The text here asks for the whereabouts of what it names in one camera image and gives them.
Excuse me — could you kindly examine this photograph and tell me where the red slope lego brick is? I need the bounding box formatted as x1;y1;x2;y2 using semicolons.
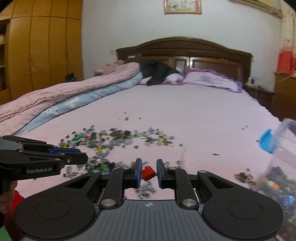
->
142;166;157;182

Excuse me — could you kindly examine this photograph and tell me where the person's left hand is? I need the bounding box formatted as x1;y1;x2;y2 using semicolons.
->
0;181;18;214

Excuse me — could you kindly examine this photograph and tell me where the light blue floral blanket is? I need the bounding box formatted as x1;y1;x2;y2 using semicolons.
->
14;71;143;136

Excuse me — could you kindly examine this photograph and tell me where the pink checked quilt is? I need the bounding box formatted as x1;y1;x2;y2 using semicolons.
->
1;62;140;136

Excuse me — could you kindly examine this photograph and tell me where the pink bed sheet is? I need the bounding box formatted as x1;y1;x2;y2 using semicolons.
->
14;83;296;241

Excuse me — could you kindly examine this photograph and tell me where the clear plastic storage box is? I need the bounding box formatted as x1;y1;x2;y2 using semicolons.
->
255;118;295;240

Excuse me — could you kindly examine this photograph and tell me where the purple floral pillow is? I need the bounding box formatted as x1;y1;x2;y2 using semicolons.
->
163;67;243;93

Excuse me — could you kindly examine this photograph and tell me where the black garment on bed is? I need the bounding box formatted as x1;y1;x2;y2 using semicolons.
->
140;60;180;86

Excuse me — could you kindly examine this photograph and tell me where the yellow wooden wardrobe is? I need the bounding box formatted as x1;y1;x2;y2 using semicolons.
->
1;0;84;104

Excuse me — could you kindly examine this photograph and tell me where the dark wooden nightstand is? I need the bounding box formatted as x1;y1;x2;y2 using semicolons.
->
243;82;275;110

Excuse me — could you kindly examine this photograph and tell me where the dark wooden headboard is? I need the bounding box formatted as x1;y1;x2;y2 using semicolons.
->
116;37;253;83

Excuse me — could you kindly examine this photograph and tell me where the wooden desk with drawers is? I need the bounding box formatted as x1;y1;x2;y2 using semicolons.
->
271;73;296;121

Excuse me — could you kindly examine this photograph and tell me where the pink red curtain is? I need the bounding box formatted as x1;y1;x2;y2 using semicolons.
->
277;1;295;75

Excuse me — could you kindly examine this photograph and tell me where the framed wall picture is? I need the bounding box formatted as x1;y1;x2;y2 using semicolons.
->
164;0;202;15

